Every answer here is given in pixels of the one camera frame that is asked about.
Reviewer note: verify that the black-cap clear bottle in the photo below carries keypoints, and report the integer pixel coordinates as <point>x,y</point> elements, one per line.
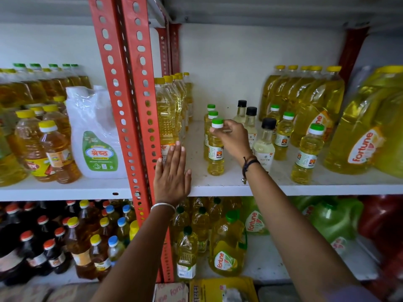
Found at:
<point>264,147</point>
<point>251,125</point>
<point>241,111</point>

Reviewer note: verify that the white jug with green label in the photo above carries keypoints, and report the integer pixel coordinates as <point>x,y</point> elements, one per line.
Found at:
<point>94,138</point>

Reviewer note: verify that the slim green-cap oil bottle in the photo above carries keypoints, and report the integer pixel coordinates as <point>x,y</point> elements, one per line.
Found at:
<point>187,251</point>

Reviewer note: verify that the person's left forearm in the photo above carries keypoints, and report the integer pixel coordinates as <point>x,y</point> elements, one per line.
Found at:
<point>141,251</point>

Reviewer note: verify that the group of dark red-cap bottles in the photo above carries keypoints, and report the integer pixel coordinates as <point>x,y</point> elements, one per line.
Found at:
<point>28,245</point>

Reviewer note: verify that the green oil pouch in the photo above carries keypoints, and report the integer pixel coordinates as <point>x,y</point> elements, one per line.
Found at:
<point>255,218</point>

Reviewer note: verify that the person's left middle finger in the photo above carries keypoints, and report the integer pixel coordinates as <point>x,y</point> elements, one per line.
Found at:
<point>176,157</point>

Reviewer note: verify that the group of dark-green-cap oil bottles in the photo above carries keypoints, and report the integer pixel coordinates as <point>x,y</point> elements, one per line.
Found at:
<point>201,216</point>

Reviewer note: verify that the grey metal shelf board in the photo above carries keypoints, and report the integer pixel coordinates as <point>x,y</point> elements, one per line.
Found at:
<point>267,10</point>

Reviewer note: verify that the green plastic oil jug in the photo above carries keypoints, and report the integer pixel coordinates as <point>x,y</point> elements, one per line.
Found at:
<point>333,220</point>

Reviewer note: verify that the group of amber oil bottles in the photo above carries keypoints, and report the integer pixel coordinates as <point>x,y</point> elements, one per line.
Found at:
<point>83,245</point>

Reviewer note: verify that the large yellow-cap oil bottle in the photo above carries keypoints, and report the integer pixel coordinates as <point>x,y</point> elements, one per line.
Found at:
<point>302,88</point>
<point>321,106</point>
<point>291,86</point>
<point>267,88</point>
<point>280,86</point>

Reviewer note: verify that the row of green-cap amber bottles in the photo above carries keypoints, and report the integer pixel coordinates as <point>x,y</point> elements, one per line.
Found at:
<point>37,81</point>

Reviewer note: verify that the white metal shelf board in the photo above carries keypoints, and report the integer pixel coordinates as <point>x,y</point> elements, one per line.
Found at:
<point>270,261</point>
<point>63,190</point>
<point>314,185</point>

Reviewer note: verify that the red plastic oil jugs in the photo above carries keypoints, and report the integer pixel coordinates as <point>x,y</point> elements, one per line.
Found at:
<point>382,229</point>

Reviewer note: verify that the person's right forearm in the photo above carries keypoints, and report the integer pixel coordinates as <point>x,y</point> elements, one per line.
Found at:
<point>292,229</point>

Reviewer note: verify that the person's left thumb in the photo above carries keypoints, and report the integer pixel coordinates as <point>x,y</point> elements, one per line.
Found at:
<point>188,180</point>

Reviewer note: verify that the person's right thumb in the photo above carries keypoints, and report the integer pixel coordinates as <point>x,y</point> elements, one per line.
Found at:
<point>218,131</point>

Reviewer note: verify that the small green-cap oil bottle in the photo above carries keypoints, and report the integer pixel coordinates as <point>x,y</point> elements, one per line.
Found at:
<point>216,157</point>
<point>307,157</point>
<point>210,107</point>
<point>283,136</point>
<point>207,135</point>
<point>274,112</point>

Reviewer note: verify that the row of tall yellow-cap bottles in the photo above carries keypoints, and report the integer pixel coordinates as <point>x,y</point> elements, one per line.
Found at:
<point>166,116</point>

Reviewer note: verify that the cluster of amber yellow-cap bottles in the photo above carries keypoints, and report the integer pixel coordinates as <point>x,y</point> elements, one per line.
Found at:
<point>37,147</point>

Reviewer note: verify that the orange slotted steel upright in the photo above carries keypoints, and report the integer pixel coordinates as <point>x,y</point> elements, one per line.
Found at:
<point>168,50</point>
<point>143,91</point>
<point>108,75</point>

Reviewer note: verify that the purple sleeve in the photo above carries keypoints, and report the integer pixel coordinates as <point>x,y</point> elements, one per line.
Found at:
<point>352,295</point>

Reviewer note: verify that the dark red steel upright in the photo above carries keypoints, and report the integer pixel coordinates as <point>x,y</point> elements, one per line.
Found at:
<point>352,50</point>

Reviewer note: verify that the silver bangle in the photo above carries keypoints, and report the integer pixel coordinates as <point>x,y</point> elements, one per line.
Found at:
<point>162,205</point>

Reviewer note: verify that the printed cardboard carton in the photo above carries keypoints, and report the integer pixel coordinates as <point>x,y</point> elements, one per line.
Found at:
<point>170,292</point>

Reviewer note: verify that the yellow printed packet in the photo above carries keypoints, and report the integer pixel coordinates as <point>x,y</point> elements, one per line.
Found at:
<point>220,290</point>

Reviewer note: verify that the group of blue-cap bottles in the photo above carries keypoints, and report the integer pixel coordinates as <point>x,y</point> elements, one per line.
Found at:
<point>121,226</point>

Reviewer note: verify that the person's right hand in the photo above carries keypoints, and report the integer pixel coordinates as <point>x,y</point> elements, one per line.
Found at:
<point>234,139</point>

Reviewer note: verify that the big yellow oil jug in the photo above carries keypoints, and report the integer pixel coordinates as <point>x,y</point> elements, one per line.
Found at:
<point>365,132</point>

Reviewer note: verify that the person's left hand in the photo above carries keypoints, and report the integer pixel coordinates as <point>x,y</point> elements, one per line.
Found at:
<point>171,182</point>

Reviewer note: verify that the person's left little finger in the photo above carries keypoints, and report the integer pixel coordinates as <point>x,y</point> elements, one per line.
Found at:
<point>159,169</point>

